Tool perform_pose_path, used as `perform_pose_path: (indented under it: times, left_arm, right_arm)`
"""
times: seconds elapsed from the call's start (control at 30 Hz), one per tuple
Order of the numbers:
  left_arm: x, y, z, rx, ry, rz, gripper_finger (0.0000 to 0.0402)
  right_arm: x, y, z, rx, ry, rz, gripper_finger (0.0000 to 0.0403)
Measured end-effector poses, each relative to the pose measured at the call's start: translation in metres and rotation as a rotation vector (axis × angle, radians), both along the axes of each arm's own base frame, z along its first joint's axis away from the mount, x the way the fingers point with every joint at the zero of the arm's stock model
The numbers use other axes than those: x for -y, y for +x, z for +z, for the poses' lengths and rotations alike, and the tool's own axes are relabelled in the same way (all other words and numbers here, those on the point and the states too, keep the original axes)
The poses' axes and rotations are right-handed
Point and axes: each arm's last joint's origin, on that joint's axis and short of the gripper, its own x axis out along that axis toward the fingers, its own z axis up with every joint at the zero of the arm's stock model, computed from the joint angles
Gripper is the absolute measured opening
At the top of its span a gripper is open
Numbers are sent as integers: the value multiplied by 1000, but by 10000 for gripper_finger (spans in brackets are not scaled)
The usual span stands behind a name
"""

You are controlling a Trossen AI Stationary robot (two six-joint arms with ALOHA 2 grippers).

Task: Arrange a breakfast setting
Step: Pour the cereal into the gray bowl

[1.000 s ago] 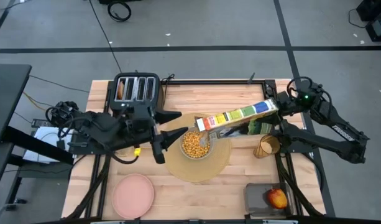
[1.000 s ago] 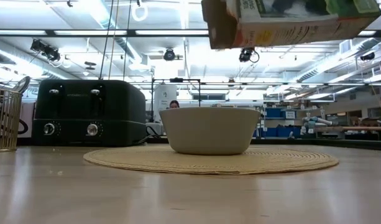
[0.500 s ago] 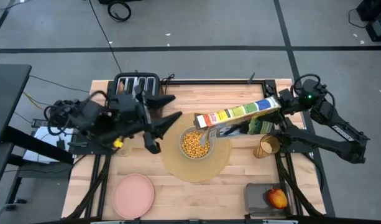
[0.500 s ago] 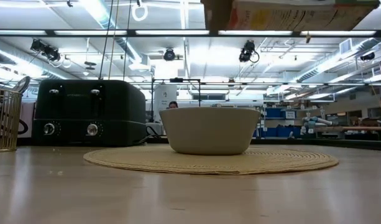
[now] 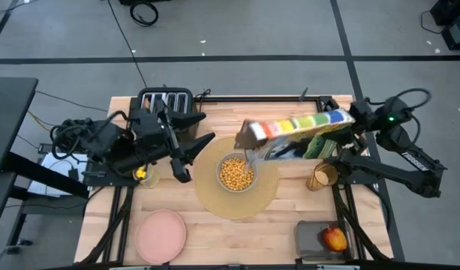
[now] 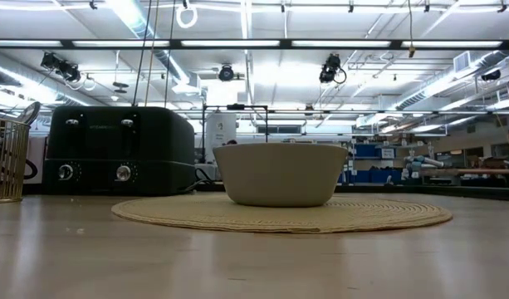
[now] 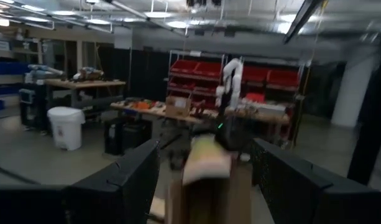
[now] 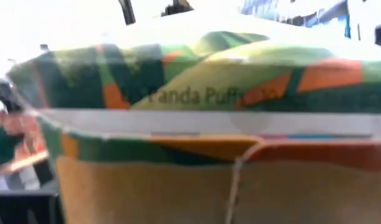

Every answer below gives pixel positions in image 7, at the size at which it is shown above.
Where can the black column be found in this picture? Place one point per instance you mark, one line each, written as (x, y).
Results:
(373, 124)

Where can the blue storage bin shelf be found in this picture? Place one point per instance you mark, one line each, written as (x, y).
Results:
(7, 68)

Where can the cardboard box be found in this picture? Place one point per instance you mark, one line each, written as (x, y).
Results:
(177, 107)

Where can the brown parts pile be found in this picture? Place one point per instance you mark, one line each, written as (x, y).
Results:
(89, 74)

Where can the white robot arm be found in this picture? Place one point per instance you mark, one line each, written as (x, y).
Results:
(236, 81)

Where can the red bin shelf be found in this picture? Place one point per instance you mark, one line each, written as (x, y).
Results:
(196, 67)

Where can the white pillar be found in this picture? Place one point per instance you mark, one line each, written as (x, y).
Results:
(351, 93)

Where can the black metal frame beam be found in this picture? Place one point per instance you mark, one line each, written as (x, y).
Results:
(302, 17)

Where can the long cluttered wooden workbench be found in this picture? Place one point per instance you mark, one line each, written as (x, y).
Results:
(209, 115)

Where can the black boxes under workbench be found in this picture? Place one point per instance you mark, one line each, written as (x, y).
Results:
(131, 137)

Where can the white trash bin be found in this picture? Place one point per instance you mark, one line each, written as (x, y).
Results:
(66, 130)

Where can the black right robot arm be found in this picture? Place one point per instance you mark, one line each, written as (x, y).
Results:
(233, 137)

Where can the black partition panel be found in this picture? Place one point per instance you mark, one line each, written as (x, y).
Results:
(140, 74)

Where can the panda cereal box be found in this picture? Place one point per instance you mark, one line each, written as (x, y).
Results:
(209, 199)

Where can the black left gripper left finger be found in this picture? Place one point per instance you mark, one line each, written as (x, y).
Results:
(122, 193)

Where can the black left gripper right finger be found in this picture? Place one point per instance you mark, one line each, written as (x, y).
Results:
(302, 199)

